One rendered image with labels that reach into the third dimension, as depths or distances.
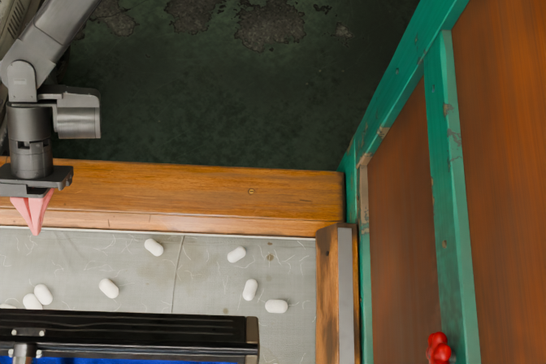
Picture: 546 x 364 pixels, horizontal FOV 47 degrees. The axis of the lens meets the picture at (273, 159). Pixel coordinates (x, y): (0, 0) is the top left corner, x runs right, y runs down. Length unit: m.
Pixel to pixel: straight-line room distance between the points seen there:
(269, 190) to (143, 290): 0.27
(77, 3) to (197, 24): 1.28
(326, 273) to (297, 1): 1.36
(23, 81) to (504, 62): 0.61
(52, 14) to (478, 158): 0.57
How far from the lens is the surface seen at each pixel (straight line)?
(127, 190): 1.09
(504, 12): 0.54
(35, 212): 0.96
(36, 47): 0.88
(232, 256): 1.05
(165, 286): 1.07
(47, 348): 0.71
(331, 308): 0.97
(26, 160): 0.93
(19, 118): 0.91
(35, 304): 1.08
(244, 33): 2.11
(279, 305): 1.04
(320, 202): 1.08
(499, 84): 0.53
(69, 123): 0.91
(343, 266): 0.96
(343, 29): 2.16
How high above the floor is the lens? 1.79
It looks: 69 degrees down
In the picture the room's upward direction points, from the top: 11 degrees clockwise
